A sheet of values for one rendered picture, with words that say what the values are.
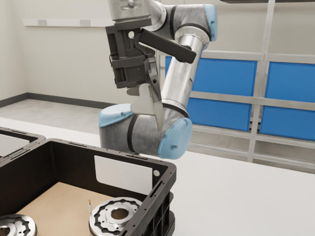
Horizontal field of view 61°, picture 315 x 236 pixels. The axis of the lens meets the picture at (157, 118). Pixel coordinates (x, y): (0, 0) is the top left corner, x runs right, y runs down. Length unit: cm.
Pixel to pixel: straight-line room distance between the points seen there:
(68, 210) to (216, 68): 177
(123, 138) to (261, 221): 41
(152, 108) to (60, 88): 367
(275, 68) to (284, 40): 88
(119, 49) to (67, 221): 33
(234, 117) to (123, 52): 178
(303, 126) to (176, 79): 158
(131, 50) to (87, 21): 308
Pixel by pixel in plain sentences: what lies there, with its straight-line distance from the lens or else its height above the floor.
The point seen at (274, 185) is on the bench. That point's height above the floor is 70.
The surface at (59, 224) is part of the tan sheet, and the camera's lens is 54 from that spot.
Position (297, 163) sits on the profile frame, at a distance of 235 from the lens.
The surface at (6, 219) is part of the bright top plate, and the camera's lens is 54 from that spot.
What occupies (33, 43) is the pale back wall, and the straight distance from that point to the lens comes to 430.
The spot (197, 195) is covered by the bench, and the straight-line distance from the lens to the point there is 80.
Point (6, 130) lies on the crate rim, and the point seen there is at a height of 93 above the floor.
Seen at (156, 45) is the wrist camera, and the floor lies 113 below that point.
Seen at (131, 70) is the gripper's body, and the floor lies 108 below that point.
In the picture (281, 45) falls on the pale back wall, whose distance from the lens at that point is 297.
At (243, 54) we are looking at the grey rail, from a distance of 211.
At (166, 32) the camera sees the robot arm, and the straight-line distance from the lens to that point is 95.
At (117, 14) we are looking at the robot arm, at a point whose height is 118.
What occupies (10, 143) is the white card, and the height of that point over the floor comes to 90.
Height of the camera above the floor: 117
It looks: 20 degrees down
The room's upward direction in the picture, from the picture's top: straight up
